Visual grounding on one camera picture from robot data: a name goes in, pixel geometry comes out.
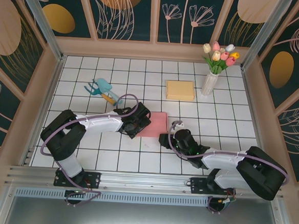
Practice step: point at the pink paper box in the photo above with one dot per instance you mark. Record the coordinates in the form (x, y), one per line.
(156, 125)

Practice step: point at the yellow paper box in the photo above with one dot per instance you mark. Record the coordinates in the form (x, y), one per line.
(180, 90)

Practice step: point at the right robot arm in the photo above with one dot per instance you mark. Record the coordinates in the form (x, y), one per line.
(220, 160)

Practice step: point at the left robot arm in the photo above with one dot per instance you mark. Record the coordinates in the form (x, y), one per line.
(99, 125)

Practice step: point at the light blue toy trowel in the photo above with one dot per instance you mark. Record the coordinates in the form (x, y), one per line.
(104, 84)

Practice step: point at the white ribbed vase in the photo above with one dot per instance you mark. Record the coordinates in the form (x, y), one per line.
(208, 85)

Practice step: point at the grey metal sheet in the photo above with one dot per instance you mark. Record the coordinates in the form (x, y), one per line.
(142, 219)

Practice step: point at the artificial tulip bouquet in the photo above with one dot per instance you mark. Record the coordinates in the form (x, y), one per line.
(221, 55)

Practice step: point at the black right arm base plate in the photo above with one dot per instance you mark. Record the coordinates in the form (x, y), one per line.
(198, 186)

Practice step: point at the aluminium mounting rail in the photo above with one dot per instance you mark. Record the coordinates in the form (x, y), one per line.
(139, 180)

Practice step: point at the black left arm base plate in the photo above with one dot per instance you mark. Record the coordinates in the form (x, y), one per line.
(93, 177)

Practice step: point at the aluminium frame post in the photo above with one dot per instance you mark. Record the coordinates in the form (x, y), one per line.
(265, 30)
(42, 25)

